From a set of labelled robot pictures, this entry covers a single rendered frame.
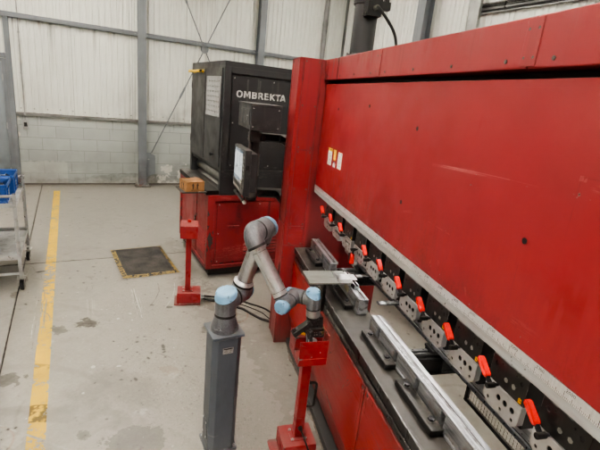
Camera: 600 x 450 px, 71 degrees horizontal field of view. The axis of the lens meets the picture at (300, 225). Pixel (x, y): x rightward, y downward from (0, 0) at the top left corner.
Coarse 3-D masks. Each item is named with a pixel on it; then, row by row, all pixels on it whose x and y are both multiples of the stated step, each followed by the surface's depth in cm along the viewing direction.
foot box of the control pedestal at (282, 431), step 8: (288, 424) 257; (304, 424) 259; (280, 432) 251; (272, 440) 258; (280, 440) 248; (288, 440) 245; (312, 440) 247; (272, 448) 252; (280, 448) 247; (288, 448) 241; (296, 448) 242; (304, 448) 244; (312, 448) 246
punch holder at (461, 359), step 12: (456, 324) 149; (456, 336) 149; (468, 336) 143; (468, 348) 142; (480, 348) 136; (492, 348) 137; (456, 360) 148; (468, 360) 142; (492, 360) 138; (468, 372) 142; (480, 372) 139
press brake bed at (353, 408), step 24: (336, 336) 238; (336, 360) 237; (312, 384) 294; (336, 384) 236; (360, 384) 203; (312, 408) 283; (336, 408) 235; (360, 408) 202; (384, 408) 178; (336, 432) 239; (360, 432) 202; (384, 432) 177
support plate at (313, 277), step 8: (304, 272) 260; (312, 272) 261; (320, 272) 262; (328, 272) 264; (336, 272) 265; (312, 280) 249; (320, 280) 251; (328, 280) 252; (336, 280) 253; (344, 280) 254
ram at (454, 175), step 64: (384, 128) 211; (448, 128) 157; (512, 128) 126; (576, 128) 105; (384, 192) 209; (448, 192) 156; (512, 192) 125; (576, 192) 104; (448, 256) 155; (512, 256) 124; (576, 256) 104; (512, 320) 124; (576, 320) 103; (576, 384) 103
